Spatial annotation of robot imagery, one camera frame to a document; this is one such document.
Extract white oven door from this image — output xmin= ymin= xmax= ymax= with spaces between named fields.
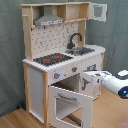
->
xmin=49 ymin=86 xmax=93 ymax=128

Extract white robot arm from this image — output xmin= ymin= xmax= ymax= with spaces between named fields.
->
xmin=83 ymin=71 xmax=128 ymax=99

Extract wooden toy kitchen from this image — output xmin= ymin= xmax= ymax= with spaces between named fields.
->
xmin=22 ymin=2 xmax=105 ymax=128

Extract white microwave cabinet door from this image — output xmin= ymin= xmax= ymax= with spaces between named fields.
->
xmin=87 ymin=3 xmax=107 ymax=22

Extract stove knob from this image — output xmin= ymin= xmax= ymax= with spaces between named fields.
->
xmin=71 ymin=66 xmax=78 ymax=73
xmin=54 ymin=73 xmax=60 ymax=79

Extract grey metal sink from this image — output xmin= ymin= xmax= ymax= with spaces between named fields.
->
xmin=66 ymin=47 xmax=94 ymax=56

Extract left stove knob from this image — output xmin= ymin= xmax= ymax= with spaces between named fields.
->
xmin=54 ymin=73 xmax=60 ymax=79

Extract right stove knob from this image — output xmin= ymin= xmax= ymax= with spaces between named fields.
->
xmin=71 ymin=66 xmax=78 ymax=73

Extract black toy faucet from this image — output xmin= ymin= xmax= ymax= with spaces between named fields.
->
xmin=67 ymin=33 xmax=82 ymax=49

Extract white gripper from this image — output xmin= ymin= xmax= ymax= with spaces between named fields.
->
xmin=83 ymin=71 xmax=112 ymax=87

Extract grey range hood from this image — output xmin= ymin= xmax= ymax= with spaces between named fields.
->
xmin=35 ymin=5 xmax=64 ymax=27

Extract black stovetop red burners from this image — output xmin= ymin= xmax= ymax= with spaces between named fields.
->
xmin=34 ymin=53 xmax=71 ymax=66

